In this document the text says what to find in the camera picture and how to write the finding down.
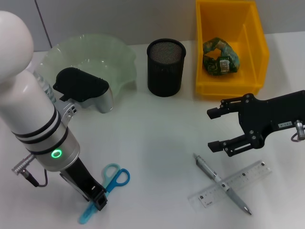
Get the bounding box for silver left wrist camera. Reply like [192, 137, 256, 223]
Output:
[52, 67, 114, 114]

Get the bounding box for left gripper cable with plug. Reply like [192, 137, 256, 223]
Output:
[11, 154, 50, 187]

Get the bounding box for green plastic wrapper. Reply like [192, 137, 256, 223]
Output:
[202, 36, 240, 76]

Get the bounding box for gripper cable with plug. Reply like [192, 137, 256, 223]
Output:
[290, 120, 305, 143]
[11, 154, 50, 187]

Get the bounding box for clear plastic ruler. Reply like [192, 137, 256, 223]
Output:
[188, 159, 273, 212]

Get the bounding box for black mesh pen cup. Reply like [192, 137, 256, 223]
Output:
[146, 39, 187, 97]

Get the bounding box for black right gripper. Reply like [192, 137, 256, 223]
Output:
[206, 90, 305, 157]

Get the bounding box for right gripper cable with plug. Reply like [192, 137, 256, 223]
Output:
[290, 120, 305, 143]

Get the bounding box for blue scissors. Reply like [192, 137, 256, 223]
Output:
[78, 163, 131, 225]

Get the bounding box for silver grey ballpoint pen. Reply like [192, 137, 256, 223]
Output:
[193, 153, 253, 216]

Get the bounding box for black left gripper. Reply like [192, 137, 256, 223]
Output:
[59, 158, 108, 212]

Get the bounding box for pale green glass bowl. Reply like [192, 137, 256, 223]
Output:
[38, 33, 138, 101]

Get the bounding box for yellow plastic storage bin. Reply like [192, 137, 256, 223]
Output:
[195, 0, 270, 96]

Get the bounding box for clear water bottle green label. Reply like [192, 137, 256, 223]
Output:
[30, 68, 57, 104]

